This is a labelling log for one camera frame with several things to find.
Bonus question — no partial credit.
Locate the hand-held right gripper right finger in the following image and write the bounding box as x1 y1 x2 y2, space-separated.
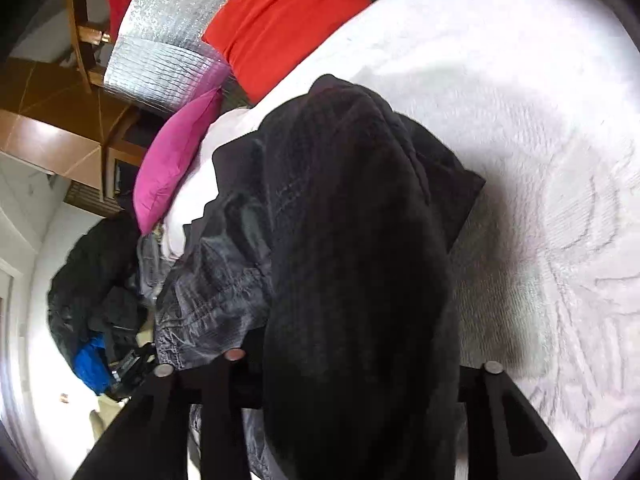
456 360 583 480

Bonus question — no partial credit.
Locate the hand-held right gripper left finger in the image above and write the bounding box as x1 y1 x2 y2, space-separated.
72 347 271 480

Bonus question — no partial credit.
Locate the dark grey shiny jacket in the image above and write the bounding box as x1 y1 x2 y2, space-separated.
154 119 487 480

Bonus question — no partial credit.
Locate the black knit sweater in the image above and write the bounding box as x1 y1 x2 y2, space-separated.
252 74 463 480

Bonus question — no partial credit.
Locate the pile of dark clothes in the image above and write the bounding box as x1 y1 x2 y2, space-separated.
47 210 157 397

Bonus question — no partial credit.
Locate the beige cloth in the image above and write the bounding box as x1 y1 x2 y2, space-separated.
89 394 123 438

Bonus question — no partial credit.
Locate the blue cloth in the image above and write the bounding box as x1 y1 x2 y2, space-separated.
72 335 114 396

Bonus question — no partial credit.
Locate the grey cloth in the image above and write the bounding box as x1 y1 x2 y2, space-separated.
134 232 173 307

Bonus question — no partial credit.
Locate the white pillow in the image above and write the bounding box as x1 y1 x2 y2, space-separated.
160 107 263 262

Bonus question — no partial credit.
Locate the pink pillow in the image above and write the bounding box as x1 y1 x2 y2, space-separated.
132 87 224 237

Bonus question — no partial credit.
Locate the wooden stool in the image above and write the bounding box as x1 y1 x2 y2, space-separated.
101 109 147 212

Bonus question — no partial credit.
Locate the white textured bedspread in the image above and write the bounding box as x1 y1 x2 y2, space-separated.
200 0 640 478

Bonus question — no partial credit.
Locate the silver foil insulation mat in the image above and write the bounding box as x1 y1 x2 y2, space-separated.
102 0 416 117

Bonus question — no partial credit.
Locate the orange-red pillow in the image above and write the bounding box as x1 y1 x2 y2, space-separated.
202 0 374 107

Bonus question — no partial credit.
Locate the wooden chair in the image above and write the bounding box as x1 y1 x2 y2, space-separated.
69 0 118 96

